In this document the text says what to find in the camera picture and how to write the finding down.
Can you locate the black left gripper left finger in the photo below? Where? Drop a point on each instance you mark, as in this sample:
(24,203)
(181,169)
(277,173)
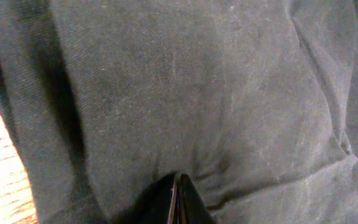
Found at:
(153,205)

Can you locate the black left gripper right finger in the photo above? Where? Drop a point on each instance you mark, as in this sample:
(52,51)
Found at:
(190,207)

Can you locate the black shorts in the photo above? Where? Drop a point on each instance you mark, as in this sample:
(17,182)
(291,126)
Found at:
(257,101)

